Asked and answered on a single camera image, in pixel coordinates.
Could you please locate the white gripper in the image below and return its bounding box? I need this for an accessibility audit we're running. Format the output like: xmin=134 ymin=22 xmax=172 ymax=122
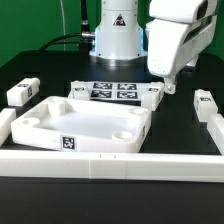
xmin=147 ymin=16 xmax=217 ymax=95

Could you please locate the white desk top tray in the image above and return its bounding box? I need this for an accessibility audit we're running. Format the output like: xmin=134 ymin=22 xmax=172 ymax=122
xmin=11 ymin=96 xmax=151 ymax=153

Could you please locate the fiducial marker sheet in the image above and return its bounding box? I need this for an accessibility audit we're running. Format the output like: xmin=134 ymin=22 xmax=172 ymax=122
xmin=67 ymin=81 xmax=158 ymax=101

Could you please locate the white right fence block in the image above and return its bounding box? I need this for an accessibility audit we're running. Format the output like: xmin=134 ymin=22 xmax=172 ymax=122
xmin=207 ymin=114 xmax=224 ymax=156

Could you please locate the white fence block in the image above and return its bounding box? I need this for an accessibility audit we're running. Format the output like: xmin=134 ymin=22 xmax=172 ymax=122
xmin=0 ymin=108 xmax=16 ymax=147
xmin=207 ymin=114 xmax=224 ymax=156

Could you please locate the white left fence block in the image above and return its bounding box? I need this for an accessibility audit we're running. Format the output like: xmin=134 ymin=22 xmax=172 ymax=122
xmin=0 ymin=108 xmax=16 ymax=147

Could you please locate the white front fence bar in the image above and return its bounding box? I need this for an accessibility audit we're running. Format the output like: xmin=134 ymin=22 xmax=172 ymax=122
xmin=0 ymin=150 xmax=224 ymax=183

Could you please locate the black cable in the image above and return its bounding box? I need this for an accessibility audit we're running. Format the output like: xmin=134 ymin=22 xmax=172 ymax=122
xmin=39 ymin=0 xmax=98 ymax=52

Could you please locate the white thin cable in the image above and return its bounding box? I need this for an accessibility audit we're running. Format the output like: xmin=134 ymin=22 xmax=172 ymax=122
xmin=59 ymin=0 xmax=67 ymax=52

